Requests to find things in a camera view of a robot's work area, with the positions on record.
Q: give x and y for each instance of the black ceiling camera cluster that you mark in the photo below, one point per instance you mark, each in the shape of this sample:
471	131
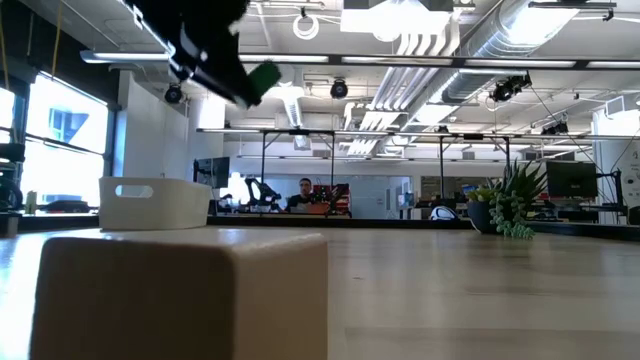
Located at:
507	89

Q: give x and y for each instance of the long green block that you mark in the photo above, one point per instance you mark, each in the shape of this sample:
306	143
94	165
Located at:
266	82

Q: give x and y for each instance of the black monitor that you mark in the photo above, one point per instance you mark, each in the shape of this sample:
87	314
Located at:
570	179
212	172

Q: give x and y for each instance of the silver ventilation duct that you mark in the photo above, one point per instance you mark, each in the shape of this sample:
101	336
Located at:
480	45

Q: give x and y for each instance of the black white ball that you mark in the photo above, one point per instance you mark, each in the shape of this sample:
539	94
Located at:
442	214

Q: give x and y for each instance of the black overhead light bar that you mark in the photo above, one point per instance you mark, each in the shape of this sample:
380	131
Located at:
450	62

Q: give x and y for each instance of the potted succulent plant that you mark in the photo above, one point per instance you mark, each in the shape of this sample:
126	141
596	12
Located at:
482	215

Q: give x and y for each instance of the red tool chest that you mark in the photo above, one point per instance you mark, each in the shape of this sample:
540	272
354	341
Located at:
322	192

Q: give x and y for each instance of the black table frame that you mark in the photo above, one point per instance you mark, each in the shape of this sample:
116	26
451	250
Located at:
350	221

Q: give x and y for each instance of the black round speaker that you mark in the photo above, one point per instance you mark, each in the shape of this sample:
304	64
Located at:
173	94
339	89

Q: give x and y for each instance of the background black robot arm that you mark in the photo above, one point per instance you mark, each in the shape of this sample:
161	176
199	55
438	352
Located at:
260	192

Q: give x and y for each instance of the person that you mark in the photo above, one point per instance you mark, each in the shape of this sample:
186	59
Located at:
305	187

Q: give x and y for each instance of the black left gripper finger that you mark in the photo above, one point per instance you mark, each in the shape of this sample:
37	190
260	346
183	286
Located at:
222	85
240	65

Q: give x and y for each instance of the small bottle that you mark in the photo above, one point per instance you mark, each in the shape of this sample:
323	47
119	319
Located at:
31	202

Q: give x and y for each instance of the opaque white plastic bin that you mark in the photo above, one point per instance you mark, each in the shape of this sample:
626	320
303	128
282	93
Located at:
165	210

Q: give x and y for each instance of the natural wood block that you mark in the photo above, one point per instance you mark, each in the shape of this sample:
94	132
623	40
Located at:
175	300

